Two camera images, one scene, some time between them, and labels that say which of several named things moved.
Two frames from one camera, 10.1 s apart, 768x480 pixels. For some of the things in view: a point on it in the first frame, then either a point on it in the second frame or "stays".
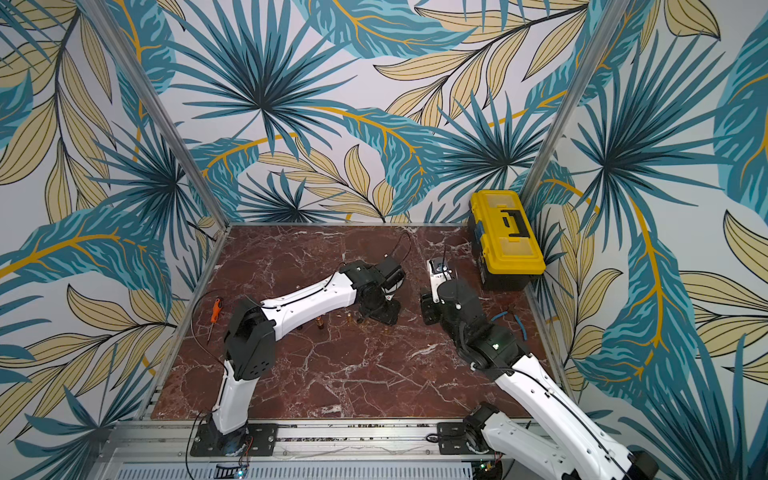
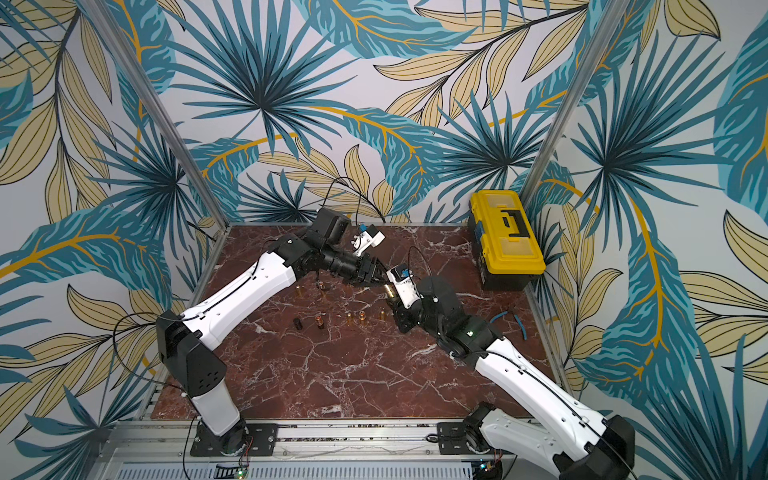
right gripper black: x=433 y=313 -> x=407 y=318
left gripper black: x=390 y=318 -> x=368 y=271
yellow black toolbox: x=505 y=246 stays
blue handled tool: x=519 y=322 stays
